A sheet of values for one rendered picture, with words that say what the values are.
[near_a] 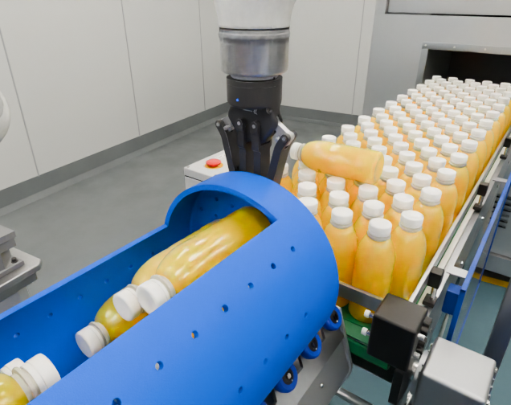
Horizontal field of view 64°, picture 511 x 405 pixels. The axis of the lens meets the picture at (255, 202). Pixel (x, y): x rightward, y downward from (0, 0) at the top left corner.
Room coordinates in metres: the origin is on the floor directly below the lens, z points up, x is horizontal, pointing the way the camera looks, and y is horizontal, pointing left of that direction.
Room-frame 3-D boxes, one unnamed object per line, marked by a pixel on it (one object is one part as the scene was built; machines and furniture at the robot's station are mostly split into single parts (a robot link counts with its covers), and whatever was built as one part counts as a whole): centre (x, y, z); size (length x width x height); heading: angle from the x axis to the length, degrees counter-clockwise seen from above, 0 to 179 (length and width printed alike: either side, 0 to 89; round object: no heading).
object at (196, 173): (0.93, 0.07, 1.05); 0.20 x 0.10 x 0.10; 144
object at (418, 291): (1.19, -0.73, 0.96); 1.60 x 0.01 x 0.03; 144
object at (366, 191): (0.76, -0.23, 1.09); 0.04 x 0.04 x 0.02
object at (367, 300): (0.65, -0.09, 0.96); 0.40 x 0.01 x 0.03; 54
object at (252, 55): (0.56, 0.00, 1.39); 0.09 x 0.09 x 0.06
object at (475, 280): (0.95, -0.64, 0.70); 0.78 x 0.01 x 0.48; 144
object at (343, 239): (0.66, -0.16, 0.99); 0.07 x 0.07 x 0.19
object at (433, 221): (0.75, -0.36, 0.99); 0.07 x 0.07 x 0.19
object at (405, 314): (0.51, -0.23, 0.95); 0.10 x 0.07 x 0.10; 54
